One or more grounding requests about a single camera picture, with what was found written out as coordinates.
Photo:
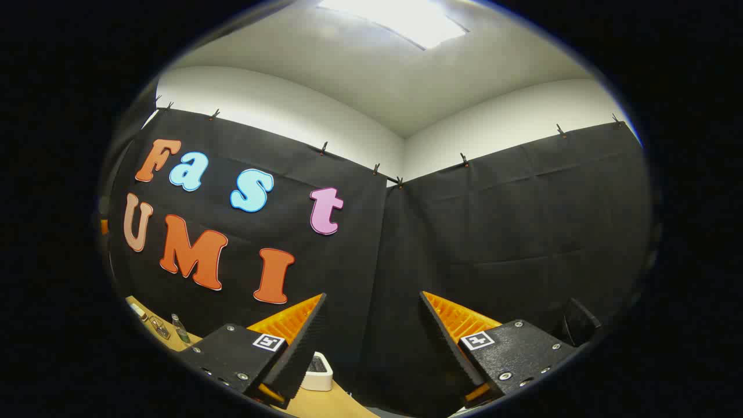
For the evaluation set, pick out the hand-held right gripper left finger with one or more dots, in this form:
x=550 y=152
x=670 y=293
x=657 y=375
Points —
x=302 y=354

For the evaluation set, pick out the sandwich with lettuce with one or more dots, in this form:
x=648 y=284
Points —
x=139 y=312

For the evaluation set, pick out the clear plastic bottle green label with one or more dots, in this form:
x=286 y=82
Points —
x=181 y=332

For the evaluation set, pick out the white toaster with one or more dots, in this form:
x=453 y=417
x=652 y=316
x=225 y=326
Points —
x=319 y=377

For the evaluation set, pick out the ceiling light panel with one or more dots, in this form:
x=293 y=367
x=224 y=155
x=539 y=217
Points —
x=406 y=20

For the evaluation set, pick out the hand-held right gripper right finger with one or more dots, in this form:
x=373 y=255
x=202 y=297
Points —
x=450 y=348

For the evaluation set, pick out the black chair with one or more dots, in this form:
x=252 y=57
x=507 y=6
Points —
x=580 y=322

